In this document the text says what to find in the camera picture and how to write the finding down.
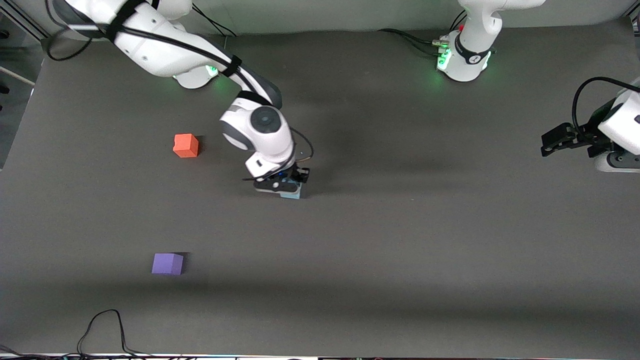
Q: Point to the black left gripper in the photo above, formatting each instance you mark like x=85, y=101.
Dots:
x=593, y=134

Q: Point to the dark grey table mat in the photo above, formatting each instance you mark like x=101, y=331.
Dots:
x=400, y=250

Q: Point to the aluminium frame rail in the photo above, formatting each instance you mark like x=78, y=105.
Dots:
x=25, y=22

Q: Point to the purple foam block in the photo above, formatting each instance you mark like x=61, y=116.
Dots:
x=167, y=264

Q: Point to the light blue foam block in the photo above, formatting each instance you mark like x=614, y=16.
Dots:
x=291, y=195

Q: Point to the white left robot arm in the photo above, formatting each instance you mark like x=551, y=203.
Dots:
x=472, y=55

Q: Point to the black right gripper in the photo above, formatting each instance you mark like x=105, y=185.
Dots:
x=299, y=176

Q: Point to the orange foam block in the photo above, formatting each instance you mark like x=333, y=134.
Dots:
x=185, y=146

